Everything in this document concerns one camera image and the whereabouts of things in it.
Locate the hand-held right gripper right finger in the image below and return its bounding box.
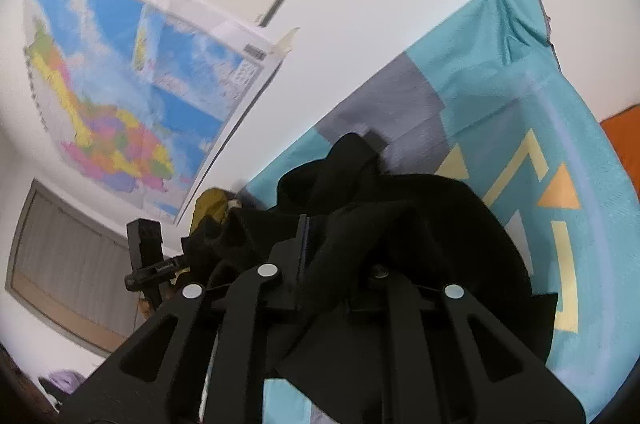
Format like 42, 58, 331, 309
350, 265, 586, 424

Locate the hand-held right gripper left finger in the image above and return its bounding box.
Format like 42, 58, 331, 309
60, 214, 311, 424

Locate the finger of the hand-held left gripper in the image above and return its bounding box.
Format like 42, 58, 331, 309
150, 254, 188, 286

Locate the tan garment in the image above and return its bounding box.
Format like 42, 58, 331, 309
192, 188, 241, 235

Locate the black garment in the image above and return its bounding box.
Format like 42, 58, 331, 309
180, 131, 558, 424

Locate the window with grey blind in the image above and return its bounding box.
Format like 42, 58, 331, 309
5, 176, 146, 357

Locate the purple cloth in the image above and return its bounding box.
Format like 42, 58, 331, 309
39, 369, 88, 405

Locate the masking tape strip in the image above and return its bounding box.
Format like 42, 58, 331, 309
270, 26, 302, 61

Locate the teal patterned blanket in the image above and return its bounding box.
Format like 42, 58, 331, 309
235, 0, 640, 424

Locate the orange cloth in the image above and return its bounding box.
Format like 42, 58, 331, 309
599, 104, 640, 205

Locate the colourful wall map poster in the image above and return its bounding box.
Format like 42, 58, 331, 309
22, 0, 301, 225

